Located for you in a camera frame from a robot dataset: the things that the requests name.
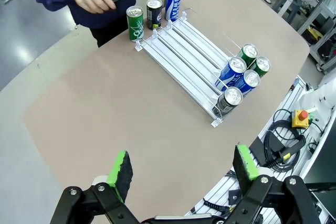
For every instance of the white slotted mounting plate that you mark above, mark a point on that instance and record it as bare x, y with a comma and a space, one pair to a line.
286, 95

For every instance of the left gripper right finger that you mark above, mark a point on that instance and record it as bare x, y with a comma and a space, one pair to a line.
242, 170

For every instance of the yellow emergency stop button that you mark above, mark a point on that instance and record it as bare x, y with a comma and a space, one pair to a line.
300, 119

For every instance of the person in purple hoodie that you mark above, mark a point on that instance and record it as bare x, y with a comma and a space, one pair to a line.
110, 19

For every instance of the blue Pocari Sweat can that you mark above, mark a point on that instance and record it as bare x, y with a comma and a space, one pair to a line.
249, 82
173, 5
231, 72

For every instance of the green Chilsung cider can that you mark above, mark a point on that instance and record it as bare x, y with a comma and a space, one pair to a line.
262, 65
249, 51
135, 27

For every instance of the clear acrylic can dispenser rack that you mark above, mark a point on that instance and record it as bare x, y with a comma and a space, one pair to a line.
183, 43

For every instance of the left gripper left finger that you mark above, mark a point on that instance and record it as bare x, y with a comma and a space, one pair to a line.
124, 176

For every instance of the grey metal shelf frame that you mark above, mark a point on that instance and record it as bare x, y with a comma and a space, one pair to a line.
315, 11

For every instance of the black power adapter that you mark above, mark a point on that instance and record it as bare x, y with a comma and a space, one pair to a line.
291, 148

